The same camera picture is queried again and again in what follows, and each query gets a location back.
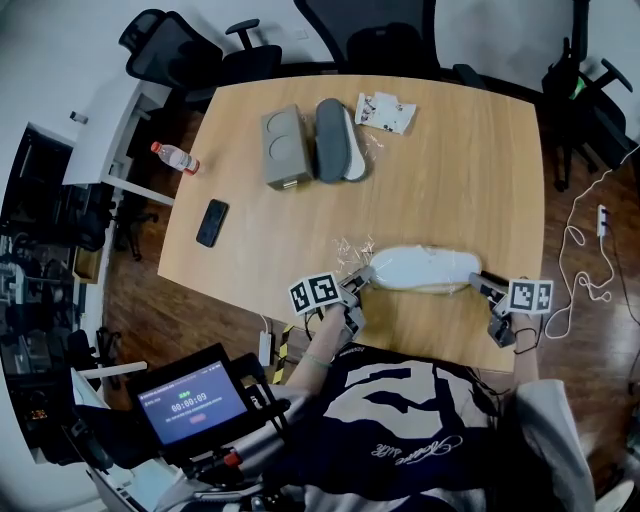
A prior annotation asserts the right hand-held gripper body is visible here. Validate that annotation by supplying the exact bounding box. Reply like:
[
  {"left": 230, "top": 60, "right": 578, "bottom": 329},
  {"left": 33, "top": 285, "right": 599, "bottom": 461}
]
[{"left": 486, "top": 279, "right": 555, "bottom": 349}]

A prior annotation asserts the black monitor with lit screen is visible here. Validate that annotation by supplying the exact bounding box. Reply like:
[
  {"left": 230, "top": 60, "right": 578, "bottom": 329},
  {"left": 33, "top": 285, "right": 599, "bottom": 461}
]
[{"left": 124, "top": 341, "right": 252, "bottom": 450}]

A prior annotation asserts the white printed packet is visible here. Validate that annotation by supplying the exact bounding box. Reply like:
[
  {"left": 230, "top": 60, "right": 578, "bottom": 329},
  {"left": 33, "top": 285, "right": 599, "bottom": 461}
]
[{"left": 354, "top": 91, "right": 418, "bottom": 137}]

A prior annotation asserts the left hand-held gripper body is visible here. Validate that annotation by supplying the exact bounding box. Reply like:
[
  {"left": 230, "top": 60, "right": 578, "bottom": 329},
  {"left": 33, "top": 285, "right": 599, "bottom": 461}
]
[{"left": 288, "top": 270, "right": 369, "bottom": 347}]

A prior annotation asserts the yellow black striped tape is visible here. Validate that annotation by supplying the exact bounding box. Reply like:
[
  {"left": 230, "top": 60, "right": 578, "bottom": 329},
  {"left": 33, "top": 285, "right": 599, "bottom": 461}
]
[{"left": 269, "top": 323, "right": 297, "bottom": 387}]

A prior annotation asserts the person's left forearm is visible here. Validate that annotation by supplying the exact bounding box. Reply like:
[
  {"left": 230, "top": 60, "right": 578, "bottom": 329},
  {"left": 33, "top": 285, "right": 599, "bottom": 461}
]
[{"left": 286, "top": 304, "right": 352, "bottom": 397}]

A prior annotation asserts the white power adapter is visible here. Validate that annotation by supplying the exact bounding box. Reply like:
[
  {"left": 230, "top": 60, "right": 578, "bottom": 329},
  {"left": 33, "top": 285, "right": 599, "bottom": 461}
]
[{"left": 258, "top": 327, "right": 276, "bottom": 369}]

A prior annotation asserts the white power strip with cable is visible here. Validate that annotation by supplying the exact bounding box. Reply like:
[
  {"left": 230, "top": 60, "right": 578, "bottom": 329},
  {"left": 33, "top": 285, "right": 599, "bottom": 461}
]
[{"left": 543, "top": 143, "right": 640, "bottom": 342}]

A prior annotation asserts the white slipper with beige sole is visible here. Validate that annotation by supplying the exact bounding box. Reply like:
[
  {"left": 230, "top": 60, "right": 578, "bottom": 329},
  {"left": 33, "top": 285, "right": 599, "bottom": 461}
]
[
  {"left": 370, "top": 243, "right": 482, "bottom": 292},
  {"left": 399, "top": 249, "right": 484, "bottom": 296}
]

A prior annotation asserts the open wooden box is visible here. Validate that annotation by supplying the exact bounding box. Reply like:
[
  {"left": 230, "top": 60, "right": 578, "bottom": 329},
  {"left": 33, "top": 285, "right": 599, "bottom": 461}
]
[{"left": 72, "top": 246, "right": 104, "bottom": 286}]

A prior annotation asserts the grey cardboard box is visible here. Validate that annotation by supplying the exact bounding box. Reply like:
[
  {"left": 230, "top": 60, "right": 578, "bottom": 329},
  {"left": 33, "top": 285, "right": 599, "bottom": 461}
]
[{"left": 260, "top": 102, "right": 316, "bottom": 192}]

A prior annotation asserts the black wrist tie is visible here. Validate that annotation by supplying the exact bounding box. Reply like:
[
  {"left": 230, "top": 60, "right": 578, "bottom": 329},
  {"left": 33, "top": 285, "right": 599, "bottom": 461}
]
[{"left": 513, "top": 326, "right": 542, "bottom": 357}]

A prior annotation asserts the dark glass partition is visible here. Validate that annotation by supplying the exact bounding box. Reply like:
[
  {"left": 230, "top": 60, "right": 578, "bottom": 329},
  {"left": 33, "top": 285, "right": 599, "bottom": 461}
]
[{"left": 0, "top": 123, "right": 77, "bottom": 451}]

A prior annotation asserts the clear plastic wrapper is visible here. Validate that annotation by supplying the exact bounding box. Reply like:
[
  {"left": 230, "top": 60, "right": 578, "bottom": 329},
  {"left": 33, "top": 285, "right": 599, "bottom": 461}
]
[{"left": 331, "top": 233, "right": 485, "bottom": 297}]

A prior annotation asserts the black mesh office chair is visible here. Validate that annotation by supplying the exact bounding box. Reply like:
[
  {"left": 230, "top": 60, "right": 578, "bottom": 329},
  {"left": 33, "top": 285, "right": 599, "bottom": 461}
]
[
  {"left": 293, "top": 0, "right": 489, "bottom": 92},
  {"left": 540, "top": 0, "right": 639, "bottom": 194},
  {"left": 118, "top": 8, "right": 284, "bottom": 104}
]

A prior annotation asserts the clear water bottle red label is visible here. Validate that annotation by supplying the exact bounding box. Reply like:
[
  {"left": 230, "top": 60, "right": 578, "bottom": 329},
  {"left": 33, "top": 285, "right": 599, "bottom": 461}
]
[{"left": 150, "top": 140, "right": 202, "bottom": 177}]

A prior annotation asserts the navy and grey printed shirt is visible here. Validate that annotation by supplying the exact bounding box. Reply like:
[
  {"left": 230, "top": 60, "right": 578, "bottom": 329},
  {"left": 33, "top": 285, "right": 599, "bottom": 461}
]
[{"left": 263, "top": 341, "right": 597, "bottom": 512}]

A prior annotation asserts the person's right forearm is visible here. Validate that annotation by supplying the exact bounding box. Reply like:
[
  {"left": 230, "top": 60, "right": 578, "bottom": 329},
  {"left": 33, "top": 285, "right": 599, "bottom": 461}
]
[{"left": 511, "top": 312, "right": 542, "bottom": 387}]

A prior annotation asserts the black swivel chair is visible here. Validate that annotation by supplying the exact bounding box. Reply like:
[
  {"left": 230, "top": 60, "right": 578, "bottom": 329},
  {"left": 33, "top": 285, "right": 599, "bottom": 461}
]
[{"left": 63, "top": 181, "right": 162, "bottom": 262}]

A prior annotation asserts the black smartphone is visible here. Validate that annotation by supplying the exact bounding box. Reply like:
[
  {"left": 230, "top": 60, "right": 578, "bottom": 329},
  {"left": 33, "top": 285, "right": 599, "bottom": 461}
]
[{"left": 195, "top": 198, "right": 231, "bottom": 249}]

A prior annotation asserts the white side desk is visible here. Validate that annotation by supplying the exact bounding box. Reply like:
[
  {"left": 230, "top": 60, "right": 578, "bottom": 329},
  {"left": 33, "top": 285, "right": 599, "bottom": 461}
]
[{"left": 61, "top": 78, "right": 177, "bottom": 207}]

